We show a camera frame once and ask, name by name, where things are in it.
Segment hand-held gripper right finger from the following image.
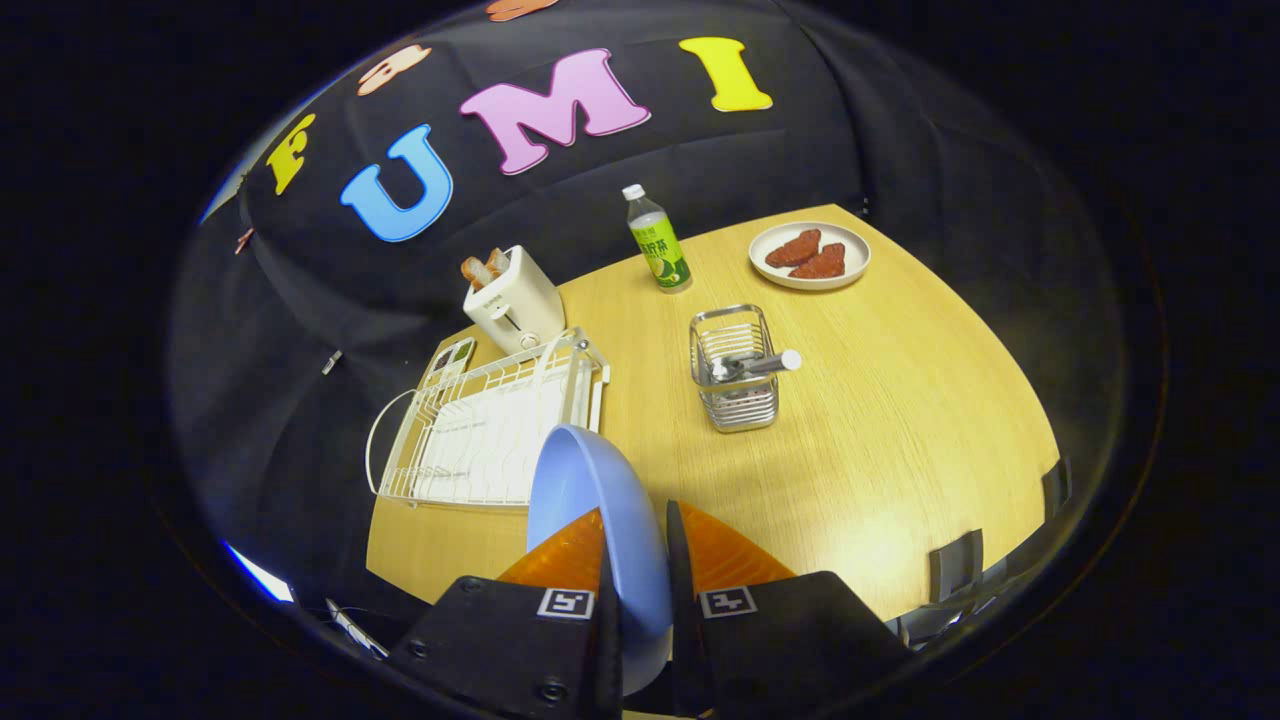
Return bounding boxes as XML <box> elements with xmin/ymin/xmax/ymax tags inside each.
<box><xmin>665</xmin><ymin>500</ymin><xmax>916</xmax><ymax>720</ymax></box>

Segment metal wire basket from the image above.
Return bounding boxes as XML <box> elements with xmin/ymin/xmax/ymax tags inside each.
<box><xmin>688</xmin><ymin>304</ymin><xmax>781</xmax><ymax>433</ymax></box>

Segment black backdrop cloth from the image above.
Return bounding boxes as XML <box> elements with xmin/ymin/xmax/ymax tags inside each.
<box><xmin>165</xmin><ymin>0</ymin><xmax>1101</xmax><ymax>601</ymax></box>

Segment white toaster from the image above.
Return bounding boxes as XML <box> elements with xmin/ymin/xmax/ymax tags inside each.
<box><xmin>462</xmin><ymin>245</ymin><xmax>567</xmax><ymax>353</ymax></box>

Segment metal spoon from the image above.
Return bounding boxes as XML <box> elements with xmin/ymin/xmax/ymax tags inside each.
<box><xmin>712</xmin><ymin>349</ymin><xmax>803</xmax><ymax>384</ymax></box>

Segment green label drink bottle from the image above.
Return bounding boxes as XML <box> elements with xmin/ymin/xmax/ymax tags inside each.
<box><xmin>621</xmin><ymin>184</ymin><xmax>693</xmax><ymax>294</ymax></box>

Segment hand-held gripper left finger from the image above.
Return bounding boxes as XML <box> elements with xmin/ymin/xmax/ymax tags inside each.
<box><xmin>385</xmin><ymin>505</ymin><xmax>626</xmax><ymax>720</ymax></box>

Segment red meat piece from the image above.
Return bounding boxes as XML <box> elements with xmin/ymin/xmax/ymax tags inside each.
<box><xmin>765</xmin><ymin>229</ymin><xmax>822</xmax><ymax>268</ymax></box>
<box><xmin>788</xmin><ymin>243</ymin><xmax>847</xmax><ymax>279</ymax></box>

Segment white dish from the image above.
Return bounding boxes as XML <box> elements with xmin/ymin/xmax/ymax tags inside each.
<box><xmin>748</xmin><ymin>221</ymin><xmax>872</xmax><ymax>291</ymax></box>

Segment white divided snack tray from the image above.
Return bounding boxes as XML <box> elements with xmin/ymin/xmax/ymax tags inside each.
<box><xmin>418</xmin><ymin>337</ymin><xmax>479</xmax><ymax>391</ymax></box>

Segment blue plate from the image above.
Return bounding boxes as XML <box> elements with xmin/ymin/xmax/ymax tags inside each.
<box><xmin>526</xmin><ymin>424</ymin><xmax>673</xmax><ymax>696</ymax></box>

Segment white wire dish rack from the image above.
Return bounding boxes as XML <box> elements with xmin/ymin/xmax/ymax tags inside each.
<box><xmin>365</xmin><ymin>328</ymin><xmax>611</xmax><ymax>511</ymax></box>

